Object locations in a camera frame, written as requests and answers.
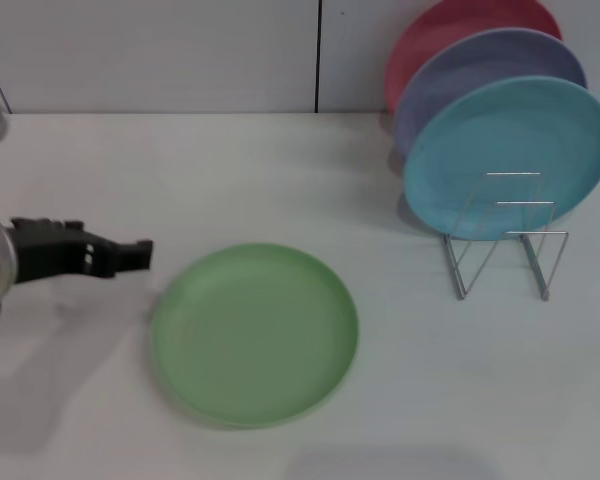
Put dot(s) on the green plastic plate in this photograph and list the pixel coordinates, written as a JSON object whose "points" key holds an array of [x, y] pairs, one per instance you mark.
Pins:
{"points": [[255, 335]]}

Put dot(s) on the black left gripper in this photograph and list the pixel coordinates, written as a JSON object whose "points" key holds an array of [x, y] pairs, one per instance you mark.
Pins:
{"points": [[50, 255]]}

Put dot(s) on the purple plastic plate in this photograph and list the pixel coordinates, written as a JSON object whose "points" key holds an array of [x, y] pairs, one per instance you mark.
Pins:
{"points": [[480, 65]]}

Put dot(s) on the teal blue plastic plate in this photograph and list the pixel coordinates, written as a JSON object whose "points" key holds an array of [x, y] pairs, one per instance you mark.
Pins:
{"points": [[520, 135]]}

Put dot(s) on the red plastic plate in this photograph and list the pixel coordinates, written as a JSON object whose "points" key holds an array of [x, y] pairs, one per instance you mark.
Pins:
{"points": [[455, 25]]}

